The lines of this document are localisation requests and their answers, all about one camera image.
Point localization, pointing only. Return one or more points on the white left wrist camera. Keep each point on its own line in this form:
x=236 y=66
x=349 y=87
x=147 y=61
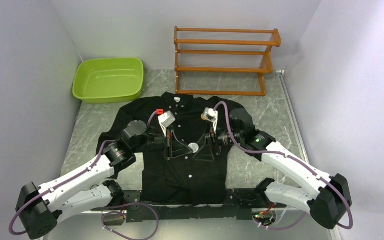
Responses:
x=166 y=119

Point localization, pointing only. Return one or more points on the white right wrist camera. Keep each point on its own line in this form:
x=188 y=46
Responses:
x=211 y=116

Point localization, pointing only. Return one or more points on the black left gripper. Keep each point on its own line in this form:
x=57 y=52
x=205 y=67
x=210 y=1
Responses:
x=178 y=149

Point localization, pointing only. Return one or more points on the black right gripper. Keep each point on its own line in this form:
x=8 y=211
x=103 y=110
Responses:
x=205 y=153

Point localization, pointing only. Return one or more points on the orange wooden shoe rack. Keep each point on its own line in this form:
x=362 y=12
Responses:
x=224 y=50

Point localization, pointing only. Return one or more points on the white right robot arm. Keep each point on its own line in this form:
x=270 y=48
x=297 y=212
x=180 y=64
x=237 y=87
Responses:
x=326 y=198

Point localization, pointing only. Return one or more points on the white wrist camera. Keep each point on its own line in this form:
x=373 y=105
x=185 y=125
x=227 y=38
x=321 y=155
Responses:
x=166 y=119
x=211 y=116

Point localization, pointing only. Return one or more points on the white round brooch back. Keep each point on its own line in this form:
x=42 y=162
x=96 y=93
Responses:
x=194 y=147

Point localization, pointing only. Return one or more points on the green plastic basin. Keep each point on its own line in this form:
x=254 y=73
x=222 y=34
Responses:
x=109 y=80

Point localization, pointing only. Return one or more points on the black button shirt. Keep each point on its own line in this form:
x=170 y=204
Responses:
x=182 y=179

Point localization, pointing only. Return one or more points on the aluminium table edge rail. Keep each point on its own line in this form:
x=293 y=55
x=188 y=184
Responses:
x=333 y=234

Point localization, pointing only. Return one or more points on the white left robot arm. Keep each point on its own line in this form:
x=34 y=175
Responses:
x=40 y=208

